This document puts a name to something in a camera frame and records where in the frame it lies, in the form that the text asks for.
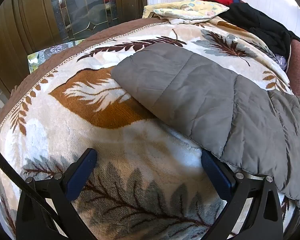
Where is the leaf print fleece blanket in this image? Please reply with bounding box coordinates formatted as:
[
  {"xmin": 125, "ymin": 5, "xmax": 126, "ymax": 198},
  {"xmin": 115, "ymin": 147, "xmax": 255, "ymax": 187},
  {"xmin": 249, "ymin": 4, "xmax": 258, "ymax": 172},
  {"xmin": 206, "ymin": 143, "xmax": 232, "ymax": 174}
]
[{"xmin": 0, "ymin": 21, "xmax": 298, "ymax": 240}]

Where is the yellow patterned cloth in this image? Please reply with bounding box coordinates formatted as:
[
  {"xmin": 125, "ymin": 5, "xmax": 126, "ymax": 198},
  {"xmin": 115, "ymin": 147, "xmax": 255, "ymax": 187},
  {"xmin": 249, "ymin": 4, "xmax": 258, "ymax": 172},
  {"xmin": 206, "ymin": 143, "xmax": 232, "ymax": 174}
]
[{"xmin": 142, "ymin": 0, "xmax": 230, "ymax": 25}]

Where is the grey quilted hooded jacket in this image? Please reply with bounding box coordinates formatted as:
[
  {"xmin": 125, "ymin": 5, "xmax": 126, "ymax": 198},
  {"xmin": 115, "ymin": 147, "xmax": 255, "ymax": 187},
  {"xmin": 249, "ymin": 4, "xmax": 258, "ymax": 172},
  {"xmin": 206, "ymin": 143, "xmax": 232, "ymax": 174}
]
[{"xmin": 111, "ymin": 43, "xmax": 300, "ymax": 209}]

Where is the black garment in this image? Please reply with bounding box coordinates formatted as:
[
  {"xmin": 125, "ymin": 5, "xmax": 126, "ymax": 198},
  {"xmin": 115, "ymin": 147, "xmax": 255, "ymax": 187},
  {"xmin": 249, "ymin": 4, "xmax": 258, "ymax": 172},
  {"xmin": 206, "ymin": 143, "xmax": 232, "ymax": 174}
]
[{"xmin": 219, "ymin": 2, "xmax": 300, "ymax": 55}]

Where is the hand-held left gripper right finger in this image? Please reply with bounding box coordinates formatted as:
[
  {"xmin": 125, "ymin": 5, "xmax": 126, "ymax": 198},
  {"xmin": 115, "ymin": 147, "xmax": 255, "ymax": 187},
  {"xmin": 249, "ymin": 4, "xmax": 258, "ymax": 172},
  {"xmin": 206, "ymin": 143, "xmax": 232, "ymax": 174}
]
[{"xmin": 201, "ymin": 150, "xmax": 284, "ymax": 240}]

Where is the wooden door with leaded glass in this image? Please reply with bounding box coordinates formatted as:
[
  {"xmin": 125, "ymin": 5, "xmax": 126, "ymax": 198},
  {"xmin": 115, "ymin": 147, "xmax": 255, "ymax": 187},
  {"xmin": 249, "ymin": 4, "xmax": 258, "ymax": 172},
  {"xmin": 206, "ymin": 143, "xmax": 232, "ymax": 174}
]
[{"xmin": 0, "ymin": 0, "xmax": 148, "ymax": 93}]

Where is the purple plastic bag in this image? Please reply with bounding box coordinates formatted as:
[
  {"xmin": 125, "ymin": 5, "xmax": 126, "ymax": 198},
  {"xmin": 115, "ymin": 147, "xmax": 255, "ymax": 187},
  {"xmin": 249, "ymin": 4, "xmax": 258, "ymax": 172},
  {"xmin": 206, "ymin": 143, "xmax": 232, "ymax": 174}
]
[{"xmin": 275, "ymin": 54, "xmax": 288, "ymax": 71}]

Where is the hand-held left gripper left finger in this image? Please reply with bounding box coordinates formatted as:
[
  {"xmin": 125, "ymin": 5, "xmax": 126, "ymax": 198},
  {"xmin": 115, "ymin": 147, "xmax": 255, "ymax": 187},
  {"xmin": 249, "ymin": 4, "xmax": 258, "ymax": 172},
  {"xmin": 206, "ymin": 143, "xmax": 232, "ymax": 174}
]
[{"xmin": 16, "ymin": 148, "xmax": 98, "ymax": 240}]

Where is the black cable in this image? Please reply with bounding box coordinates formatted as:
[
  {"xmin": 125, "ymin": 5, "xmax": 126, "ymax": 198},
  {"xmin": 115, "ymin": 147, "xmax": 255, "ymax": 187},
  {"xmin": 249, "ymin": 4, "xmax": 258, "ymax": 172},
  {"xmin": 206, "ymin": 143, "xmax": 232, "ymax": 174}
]
[{"xmin": 0, "ymin": 140, "xmax": 65, "ymax": 240}]

